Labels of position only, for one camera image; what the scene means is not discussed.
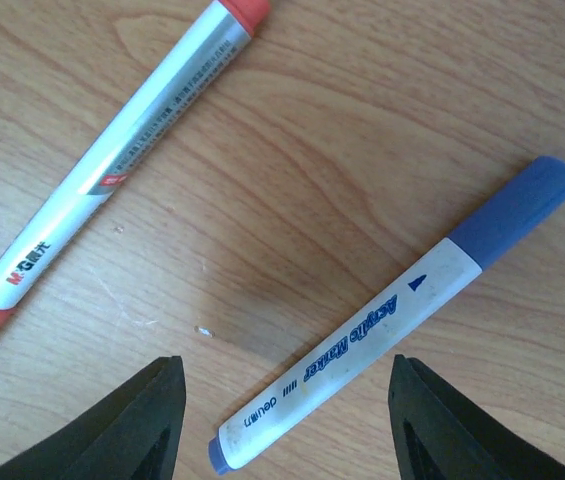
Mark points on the red capped white marker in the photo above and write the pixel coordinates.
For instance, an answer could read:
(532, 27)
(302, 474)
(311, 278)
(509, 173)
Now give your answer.
(214, 39)

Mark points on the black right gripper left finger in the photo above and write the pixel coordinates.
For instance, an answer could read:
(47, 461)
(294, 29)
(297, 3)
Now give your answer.
(132, 433)

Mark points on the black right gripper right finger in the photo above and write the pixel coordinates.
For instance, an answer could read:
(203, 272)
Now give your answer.
(439, 433)

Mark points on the purple capped white marker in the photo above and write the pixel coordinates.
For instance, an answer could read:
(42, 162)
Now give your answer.
(419, 292)

